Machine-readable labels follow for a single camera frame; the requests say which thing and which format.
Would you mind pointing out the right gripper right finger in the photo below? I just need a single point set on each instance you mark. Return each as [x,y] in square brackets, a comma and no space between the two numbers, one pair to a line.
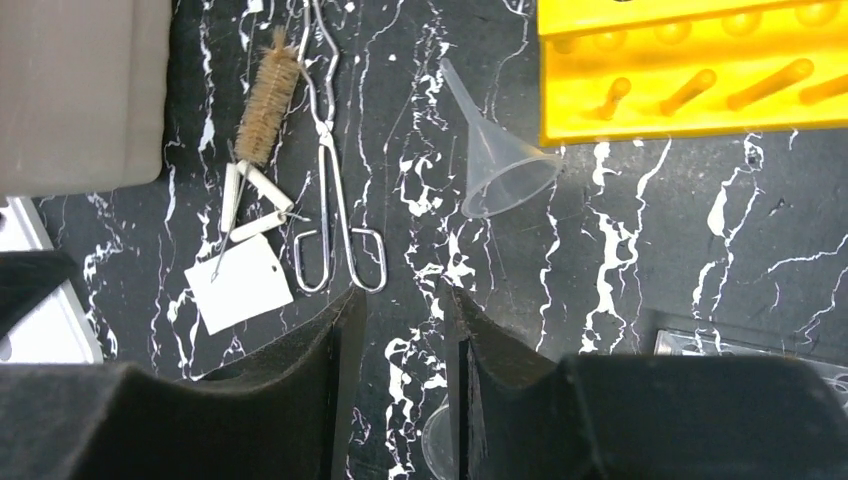
[515,414]

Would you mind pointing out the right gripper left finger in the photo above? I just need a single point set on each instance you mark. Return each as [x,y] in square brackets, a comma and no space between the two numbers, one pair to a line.
[282,412]

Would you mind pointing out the clear acrylic tube rack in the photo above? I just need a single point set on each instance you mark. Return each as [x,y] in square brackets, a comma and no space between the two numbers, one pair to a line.
[682,343]

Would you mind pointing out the white bin lid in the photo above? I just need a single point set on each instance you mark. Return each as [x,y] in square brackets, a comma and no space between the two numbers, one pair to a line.
[56,330]

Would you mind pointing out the small glass beaker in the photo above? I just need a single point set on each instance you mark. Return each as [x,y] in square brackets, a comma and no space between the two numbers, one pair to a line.
[436,443]

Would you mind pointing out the clear plastic funnel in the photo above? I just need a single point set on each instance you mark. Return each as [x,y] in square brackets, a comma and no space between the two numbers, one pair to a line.
[502,171]

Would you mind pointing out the white clay triangle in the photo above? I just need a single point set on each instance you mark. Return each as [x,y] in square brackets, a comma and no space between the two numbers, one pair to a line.
[252,204]

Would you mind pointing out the yellow test tube rack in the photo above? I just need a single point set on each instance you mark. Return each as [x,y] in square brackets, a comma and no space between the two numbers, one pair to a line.
[621,70]

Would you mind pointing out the cream plastic bin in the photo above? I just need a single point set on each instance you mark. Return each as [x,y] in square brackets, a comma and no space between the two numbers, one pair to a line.
[83,90]

